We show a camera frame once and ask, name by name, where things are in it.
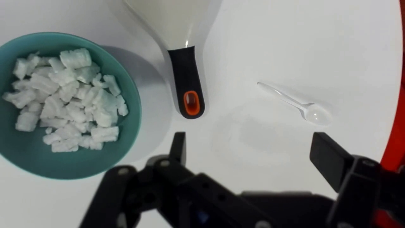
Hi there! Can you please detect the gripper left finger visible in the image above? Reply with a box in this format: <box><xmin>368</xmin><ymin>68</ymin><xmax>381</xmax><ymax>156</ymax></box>
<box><xmin>78</xmin><ymin>132</ymin><xmax>272</xmax><ymax>228</ymax></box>

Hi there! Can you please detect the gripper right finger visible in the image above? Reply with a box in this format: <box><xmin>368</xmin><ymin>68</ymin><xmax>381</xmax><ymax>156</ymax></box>
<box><xmin>309</xmin><ymin>132</ymin><xmax>405</xmax><ymax>228</ymax></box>

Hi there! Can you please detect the clear plastic spoon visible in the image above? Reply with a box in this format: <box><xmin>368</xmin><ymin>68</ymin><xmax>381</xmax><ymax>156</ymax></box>
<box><xmin>257</xmin><ymin>82</ymin><xmax>332</xmax><ymax>126</ymax></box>

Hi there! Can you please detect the teal bowl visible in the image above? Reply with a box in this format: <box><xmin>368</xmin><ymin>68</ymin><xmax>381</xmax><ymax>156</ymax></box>
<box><xmin>0</xmin><ymin>32</ymin><xmax>142</xmax><ymax>180</ymax></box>

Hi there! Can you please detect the red object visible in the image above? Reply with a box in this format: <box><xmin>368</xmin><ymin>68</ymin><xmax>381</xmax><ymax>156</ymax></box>
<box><xmin>373</xmin><ymin>0</ymin><xmax>405</xmax><ymax>228</ymax></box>

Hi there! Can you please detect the heap of white foam pieces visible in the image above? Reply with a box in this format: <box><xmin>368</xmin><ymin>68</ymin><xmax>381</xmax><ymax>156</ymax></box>
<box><xmin>3</xmin><ymin>48</ymin><xmax>129</xmax><ymax>153</ymax></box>

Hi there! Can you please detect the white measuring cup black handle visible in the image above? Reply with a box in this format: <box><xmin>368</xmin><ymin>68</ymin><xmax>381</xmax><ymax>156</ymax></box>
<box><xmin>104</xmin><ymin>0</ymin><xmax>223</xmax><ymax>120</ymax></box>

